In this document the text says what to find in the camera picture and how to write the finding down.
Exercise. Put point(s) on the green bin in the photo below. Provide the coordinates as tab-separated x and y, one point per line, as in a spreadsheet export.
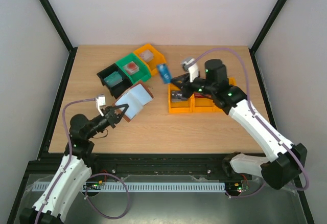
143	74

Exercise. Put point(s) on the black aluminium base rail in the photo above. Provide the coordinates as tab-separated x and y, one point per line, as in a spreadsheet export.
207	165

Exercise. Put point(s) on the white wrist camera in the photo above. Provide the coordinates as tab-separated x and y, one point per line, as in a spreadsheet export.
189	65
100	102

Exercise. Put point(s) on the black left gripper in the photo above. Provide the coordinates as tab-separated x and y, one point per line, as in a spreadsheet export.
112	116

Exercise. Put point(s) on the yellow bin left group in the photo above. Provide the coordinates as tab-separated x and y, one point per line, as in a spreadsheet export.
158	58

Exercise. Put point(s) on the grey VIP card stack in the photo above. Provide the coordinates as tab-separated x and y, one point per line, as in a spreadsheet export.
177	96

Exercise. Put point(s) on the black frame post right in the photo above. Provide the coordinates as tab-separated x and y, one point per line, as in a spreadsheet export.
267	25

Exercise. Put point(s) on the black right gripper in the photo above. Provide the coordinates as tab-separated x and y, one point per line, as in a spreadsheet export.
190	85

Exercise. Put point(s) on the teal card stack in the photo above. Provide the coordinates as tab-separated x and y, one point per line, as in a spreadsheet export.
113	79

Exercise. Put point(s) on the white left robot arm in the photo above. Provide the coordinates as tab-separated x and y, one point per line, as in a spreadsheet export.
78	164

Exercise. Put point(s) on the yellow bin far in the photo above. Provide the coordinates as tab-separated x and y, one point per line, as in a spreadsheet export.
232	81

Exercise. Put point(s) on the yellow bin near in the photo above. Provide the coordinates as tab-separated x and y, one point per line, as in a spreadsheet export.
180	106

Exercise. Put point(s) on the black frame post left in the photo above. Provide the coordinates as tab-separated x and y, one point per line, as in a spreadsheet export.
57	24

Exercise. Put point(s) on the yellow bin middle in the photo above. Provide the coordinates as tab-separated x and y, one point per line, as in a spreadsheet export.
203	105

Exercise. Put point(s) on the blue credit card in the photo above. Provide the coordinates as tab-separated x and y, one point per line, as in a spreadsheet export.
164	73

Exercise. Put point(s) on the white slotted cable duct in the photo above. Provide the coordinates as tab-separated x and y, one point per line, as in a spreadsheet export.
138	187

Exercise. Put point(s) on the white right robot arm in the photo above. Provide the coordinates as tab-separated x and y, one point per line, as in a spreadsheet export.
283	160

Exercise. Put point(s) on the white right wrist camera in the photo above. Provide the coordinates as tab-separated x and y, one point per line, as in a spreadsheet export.
189	65

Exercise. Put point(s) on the black bin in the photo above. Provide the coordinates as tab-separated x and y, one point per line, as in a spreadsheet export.
119	89

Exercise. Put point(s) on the red white card stack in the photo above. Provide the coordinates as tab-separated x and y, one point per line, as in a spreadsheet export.
131	68

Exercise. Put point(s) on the black frame post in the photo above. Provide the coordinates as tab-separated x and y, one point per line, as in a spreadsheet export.
57	24
267	25

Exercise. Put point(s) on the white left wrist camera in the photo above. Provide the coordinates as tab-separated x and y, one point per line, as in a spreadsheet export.
100	102

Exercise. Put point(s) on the brown leather card holder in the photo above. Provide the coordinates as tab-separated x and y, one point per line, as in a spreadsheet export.
133	100

